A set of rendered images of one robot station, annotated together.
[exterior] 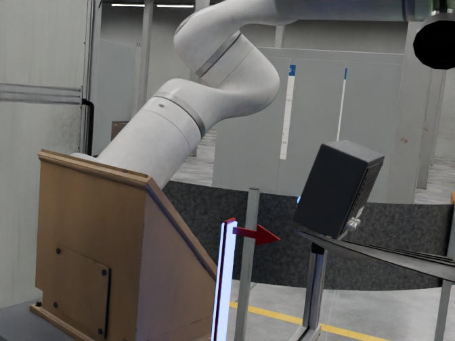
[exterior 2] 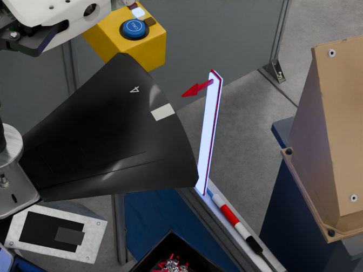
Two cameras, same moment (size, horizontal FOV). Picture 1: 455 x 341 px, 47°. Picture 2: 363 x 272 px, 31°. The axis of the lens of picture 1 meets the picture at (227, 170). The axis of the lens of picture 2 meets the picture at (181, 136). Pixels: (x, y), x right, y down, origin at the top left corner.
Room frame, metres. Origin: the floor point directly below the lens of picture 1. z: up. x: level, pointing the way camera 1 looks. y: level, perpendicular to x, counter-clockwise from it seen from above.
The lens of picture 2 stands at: (0.86, -0.62, 1.93)
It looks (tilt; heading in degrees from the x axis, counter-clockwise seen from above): 53 degrees down; 117
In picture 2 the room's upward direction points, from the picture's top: 5 degrees clockwise
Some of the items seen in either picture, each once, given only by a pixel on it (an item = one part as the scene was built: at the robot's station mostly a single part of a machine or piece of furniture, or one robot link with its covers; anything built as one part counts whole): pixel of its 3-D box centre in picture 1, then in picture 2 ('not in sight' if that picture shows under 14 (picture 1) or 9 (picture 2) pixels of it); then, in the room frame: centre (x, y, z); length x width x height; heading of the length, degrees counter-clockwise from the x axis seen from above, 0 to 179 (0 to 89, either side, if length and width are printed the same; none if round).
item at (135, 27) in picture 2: not in sight; (134, 28); (0.36, 0.10, 1.08); 0.04 x 0.04 x 0.02
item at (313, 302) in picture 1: (315, 283); not in sight; (1.08, -0.21, 0.96); 0.03 x 0.03 x 0.20; 66
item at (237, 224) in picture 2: not in sight; (236, 223); (0.68, -0.04, 0.87); 0.14 x 0.01 x 0.01; 155
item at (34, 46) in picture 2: not in sight; (39, 25); (0.51, -0.28, 1.46); 0.08 x 0.06 x 0.01; 126
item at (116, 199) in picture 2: not in sight; (120, 194); (0.29, 0.14, 0.39); 0.04 x 0.04 x 0.78; 66
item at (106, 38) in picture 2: not in sight; (122, 35); (0.32, 0.12, 1.02); 0.16 x 0.10 x 0.11; 156
